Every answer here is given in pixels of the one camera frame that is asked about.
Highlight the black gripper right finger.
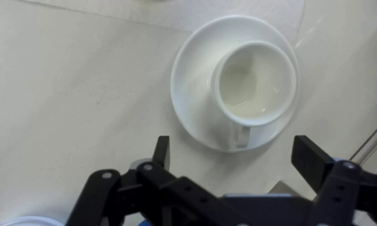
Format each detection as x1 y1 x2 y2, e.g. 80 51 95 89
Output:
291 134 377 226

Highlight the small white saucer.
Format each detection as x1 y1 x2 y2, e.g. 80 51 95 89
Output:
169 13 301 153

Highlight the small white ceramic cup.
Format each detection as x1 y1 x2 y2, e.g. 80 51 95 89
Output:
211 39 299 149

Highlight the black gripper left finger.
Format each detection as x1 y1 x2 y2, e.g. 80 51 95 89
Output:
65 134 256 226

